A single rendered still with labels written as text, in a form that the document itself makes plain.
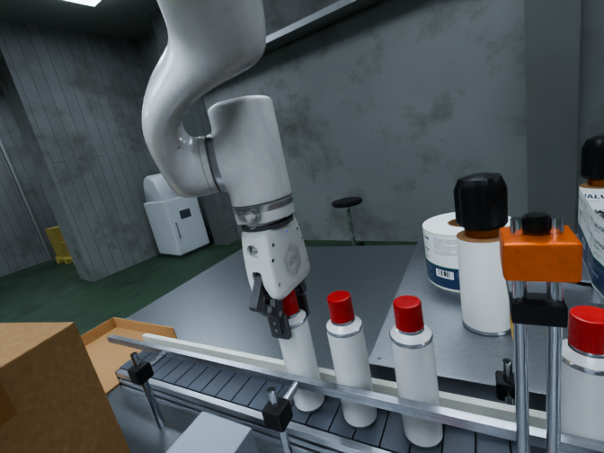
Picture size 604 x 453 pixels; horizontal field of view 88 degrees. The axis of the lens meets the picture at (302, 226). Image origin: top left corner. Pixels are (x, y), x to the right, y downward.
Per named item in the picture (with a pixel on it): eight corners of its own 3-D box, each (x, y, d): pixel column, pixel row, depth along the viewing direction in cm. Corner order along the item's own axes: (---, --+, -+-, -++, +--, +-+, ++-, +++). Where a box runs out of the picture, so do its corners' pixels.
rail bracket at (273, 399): (322, 449, 49) (301, 360, 45) (300, 497, 43) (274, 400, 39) (304, 443, 51) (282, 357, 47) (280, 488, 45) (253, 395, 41)
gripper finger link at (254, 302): (245, 296, 39) (264, 322, 42) (271, 251, 44) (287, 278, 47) (238, 295, 39) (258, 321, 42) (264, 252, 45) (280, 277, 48)
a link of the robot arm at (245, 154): (222, 213, 39) (295, 197, 40) (192, 102, 36) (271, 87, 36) (229, 202, 47) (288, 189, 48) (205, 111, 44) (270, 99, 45)
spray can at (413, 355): (445, 421, 44) (431, 291, 39) (441, 456, 40) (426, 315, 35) (406, 413, 47) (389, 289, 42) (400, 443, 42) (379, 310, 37)
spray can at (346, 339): (381, 405, 49) (362, 287, 44) (372, 434, 44) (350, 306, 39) (350, 398, 51) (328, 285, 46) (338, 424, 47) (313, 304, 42)
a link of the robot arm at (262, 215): (268, 206, 38) (274, 229, 38) (302, 190, 45) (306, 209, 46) (217, 210, 42) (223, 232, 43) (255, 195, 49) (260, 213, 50)
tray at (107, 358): (177, 339, 90) (173, 326, 89) (83, 413, 68) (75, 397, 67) (117, 327, 104) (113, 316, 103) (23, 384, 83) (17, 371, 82)
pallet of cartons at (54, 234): (135, 242, 659) (123, 210, 641) (72, 265, 567) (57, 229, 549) (116, 242, 708) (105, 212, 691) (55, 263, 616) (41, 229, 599)
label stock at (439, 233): (420, 264, 94) (414, 217, 90) (492, 254, 90) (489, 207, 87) (439, 297, 75) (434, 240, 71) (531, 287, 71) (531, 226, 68)
